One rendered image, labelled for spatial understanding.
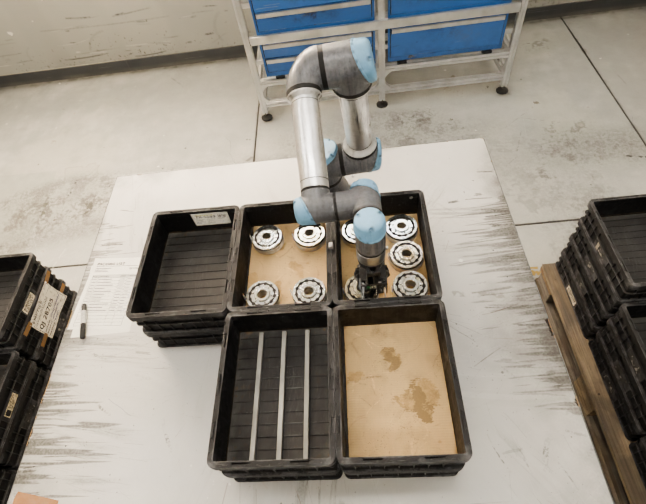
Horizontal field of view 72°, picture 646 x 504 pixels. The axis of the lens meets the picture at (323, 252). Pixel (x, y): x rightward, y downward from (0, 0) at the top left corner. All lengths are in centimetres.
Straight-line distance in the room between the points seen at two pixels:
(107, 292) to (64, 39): 299
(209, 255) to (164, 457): 62
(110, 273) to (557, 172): 243
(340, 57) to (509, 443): 111
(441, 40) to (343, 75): 195
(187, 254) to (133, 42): 291
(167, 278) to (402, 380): 82
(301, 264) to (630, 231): 133
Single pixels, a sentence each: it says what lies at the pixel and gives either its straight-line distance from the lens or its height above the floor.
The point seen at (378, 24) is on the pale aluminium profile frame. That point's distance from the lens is 299.
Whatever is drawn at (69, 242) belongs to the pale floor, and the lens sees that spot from 315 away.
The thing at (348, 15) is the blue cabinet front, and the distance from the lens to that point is 299.
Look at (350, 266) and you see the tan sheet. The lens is 141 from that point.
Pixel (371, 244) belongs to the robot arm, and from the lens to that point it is 105.
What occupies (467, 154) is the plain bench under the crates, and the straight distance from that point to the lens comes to 194.
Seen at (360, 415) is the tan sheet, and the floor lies 83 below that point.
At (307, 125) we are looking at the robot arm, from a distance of 119.
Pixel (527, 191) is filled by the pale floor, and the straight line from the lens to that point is 283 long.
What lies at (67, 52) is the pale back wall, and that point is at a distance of 453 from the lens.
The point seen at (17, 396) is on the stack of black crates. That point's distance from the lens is 221.
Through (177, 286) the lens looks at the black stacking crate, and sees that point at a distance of 152.
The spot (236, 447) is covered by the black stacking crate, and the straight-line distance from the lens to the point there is 125.
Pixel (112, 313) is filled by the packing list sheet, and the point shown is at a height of 70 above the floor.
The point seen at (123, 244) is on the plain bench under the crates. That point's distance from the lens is 191.
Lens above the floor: 200
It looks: 54 degrees down
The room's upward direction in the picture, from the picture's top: 11 degrees counter-clockwise
